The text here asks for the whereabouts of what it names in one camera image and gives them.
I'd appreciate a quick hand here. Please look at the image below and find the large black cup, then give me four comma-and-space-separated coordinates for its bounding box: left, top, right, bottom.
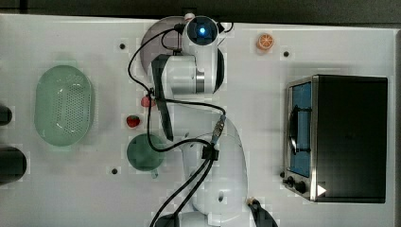
0, 147, 27, 185

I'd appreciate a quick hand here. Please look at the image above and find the peeled banana toy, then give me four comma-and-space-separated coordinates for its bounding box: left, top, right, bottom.
246, 197, 256, 204

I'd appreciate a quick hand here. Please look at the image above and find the small black cup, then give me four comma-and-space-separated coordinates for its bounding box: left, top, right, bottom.
0, 106, 12, 126

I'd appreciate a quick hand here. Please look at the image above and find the green perforated colander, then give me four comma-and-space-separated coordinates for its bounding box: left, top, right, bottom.
34, 65, 95, 147

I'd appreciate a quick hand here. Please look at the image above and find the green metal mug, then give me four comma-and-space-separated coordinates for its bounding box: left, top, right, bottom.
127, 133, 165, 179

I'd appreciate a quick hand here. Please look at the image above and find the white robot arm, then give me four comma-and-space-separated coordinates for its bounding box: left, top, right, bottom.
148, 16, 278, 227

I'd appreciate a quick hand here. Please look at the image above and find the light red strawberry toy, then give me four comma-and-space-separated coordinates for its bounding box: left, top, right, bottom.
141, 96, 156, 108

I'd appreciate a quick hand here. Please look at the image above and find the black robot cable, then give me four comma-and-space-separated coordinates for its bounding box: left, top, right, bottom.
127, 22, 235, 227

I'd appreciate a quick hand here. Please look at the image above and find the black toaster oven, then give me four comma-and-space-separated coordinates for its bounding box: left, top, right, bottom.
280, 75, 388, 203

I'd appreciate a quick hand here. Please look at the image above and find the dark red strawberry toy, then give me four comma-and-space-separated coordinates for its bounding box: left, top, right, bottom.
126, 115, 141, 129

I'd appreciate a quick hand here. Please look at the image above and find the orange slice toy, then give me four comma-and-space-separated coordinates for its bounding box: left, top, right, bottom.
256, 33, 274, 51

